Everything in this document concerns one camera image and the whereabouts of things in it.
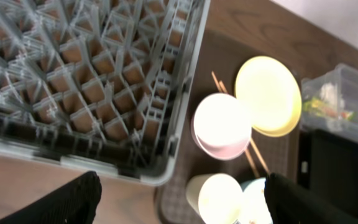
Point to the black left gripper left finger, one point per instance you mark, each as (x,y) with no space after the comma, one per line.
(72,203)

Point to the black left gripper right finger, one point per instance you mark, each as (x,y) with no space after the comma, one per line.
(290,203)

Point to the light blue bowl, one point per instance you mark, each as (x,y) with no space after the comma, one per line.
(254,208)

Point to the pale green cup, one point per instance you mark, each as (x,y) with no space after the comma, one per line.
(216,198)

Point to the yellow orange snack wrapper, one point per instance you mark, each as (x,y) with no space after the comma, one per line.
(320,108)

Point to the white pink shallow bowl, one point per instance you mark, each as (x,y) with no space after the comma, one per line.
(221,126)

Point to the white tissue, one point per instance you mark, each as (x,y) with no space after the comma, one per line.
(330,95)

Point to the clear plastic waste bin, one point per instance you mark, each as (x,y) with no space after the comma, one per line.
(346,78)

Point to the grey plastic dishwasher rack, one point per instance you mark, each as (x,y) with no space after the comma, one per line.
(98,85)

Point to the black rectangular tray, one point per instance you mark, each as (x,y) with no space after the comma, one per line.
(328,167)

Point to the wooden chopstick upper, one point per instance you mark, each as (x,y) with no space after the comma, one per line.
(260,157)

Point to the wooden chopstick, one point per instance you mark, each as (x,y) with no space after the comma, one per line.
(221,88)
(260,157)

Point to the yellow round plate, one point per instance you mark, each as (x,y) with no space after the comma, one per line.
(271,93)

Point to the wooden chopstick lower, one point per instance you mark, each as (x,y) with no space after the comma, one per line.
(221,88)

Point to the dark brown serving tray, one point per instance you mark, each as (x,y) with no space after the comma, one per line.
(224,56)

